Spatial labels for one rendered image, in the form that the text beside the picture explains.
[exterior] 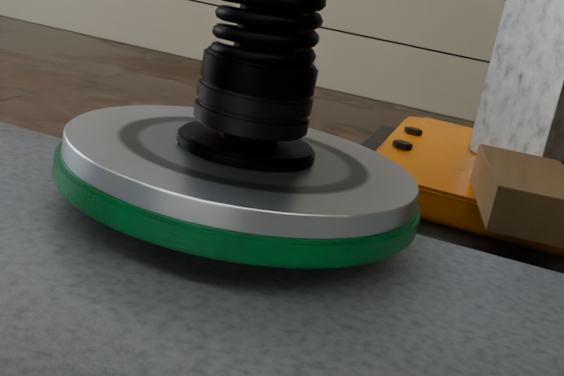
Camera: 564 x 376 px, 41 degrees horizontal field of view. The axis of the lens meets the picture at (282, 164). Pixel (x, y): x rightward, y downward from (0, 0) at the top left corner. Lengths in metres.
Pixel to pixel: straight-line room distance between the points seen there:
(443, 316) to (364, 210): 0.07
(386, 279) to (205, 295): 0.11
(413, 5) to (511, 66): 5.27
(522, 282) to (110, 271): 0.25
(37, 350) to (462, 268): 0.27
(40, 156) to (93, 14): 6.65
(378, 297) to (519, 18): 0.75
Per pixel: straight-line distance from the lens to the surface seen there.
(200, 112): 0.44
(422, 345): 0.38
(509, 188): 0.79
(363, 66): 6.43
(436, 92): 6.39
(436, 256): 0.49
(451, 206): 0.91
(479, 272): 0.49
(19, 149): 0.57
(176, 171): 0.40
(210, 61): 0.43
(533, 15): 1.08
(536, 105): 1.04
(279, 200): 0.38
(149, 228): 0.37
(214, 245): 0.36
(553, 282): 0.51
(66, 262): 0.39
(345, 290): 0.41
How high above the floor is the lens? 1.01
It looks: 15 degrees down
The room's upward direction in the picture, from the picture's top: 11 degrees clockwise
